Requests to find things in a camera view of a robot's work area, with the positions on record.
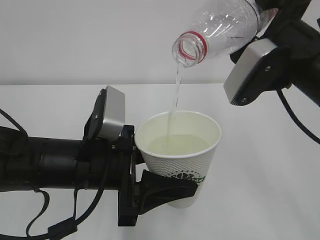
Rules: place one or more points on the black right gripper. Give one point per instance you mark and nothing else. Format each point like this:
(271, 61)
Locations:
(289, 13)

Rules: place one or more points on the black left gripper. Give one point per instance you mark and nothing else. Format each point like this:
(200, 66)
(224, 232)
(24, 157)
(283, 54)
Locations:
(110, 165)

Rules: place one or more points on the white paper cup green logo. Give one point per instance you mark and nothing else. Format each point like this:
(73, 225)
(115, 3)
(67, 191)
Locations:
(179, 145)

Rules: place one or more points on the clear plastic water bottle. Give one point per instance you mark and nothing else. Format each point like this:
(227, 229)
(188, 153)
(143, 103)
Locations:
(220, 27)

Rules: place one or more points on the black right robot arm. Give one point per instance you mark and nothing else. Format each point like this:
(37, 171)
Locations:
(288, 30)

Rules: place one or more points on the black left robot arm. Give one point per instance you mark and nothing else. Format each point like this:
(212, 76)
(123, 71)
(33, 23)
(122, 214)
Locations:
(33, 163)

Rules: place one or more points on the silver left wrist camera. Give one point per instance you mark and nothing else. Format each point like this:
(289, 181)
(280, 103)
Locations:
(107, 119)

